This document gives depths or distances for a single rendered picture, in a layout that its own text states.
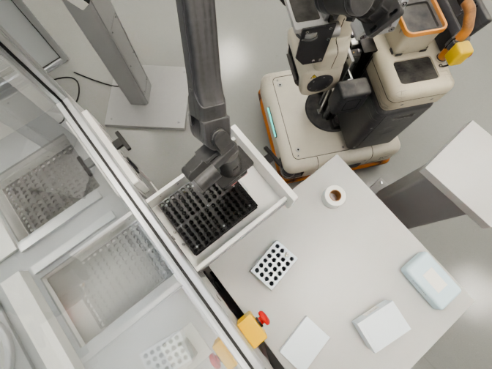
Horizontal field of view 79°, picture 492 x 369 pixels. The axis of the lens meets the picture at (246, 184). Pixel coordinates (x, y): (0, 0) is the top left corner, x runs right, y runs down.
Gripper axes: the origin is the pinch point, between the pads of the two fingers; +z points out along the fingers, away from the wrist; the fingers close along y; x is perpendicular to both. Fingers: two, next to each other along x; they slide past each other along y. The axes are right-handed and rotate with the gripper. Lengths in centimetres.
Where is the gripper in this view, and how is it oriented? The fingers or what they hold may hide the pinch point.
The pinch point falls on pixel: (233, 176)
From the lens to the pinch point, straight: 82.1
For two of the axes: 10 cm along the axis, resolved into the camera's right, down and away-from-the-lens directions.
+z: 0.5, 2.5, 9.7
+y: 7.7, -6.2, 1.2
